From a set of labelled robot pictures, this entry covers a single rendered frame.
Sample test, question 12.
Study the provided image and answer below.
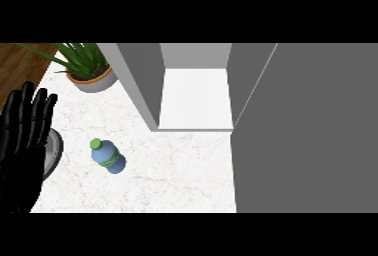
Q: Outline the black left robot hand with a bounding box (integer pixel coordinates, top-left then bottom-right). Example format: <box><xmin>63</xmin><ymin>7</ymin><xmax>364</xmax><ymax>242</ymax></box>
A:
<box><xmin>0</xmin><ymin>80</ymin><xmax>59</xmax><ymax>214</ymax></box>

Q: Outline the blue water bottle green cap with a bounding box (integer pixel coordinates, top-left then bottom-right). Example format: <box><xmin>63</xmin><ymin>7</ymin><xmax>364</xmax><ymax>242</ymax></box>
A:
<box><xmin>88</xmin><ymin>137</ymin><xmax>128</xmax><ymax>175</ymax></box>

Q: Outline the grey open cabinet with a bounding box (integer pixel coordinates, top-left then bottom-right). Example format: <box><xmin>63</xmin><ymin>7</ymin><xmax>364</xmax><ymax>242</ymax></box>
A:
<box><xmin>95</xmin><ymin>43</ymin><xmax>279</xmax><ymax>133</ymax></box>

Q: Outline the dark grey cabinet door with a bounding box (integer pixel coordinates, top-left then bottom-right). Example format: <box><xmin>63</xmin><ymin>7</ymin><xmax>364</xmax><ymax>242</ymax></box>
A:
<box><xmin>228</xmin><ymin>43</ymin><xmax>378</xmax><ymax>214</ymax></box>

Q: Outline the grey round metal object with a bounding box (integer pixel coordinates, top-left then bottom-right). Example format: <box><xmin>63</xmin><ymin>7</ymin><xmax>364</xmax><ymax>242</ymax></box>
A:
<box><xmin>41</xmin><ymin>128</ymin><xmax>64</xmax><ymax>182</ymax></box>

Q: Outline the green potted plant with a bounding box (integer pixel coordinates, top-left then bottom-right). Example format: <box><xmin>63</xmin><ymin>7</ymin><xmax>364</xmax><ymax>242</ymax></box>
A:
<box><xmin>14</xmin><ymin>43</ymin><xmax>119</xmax><ymax>94</ymax></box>

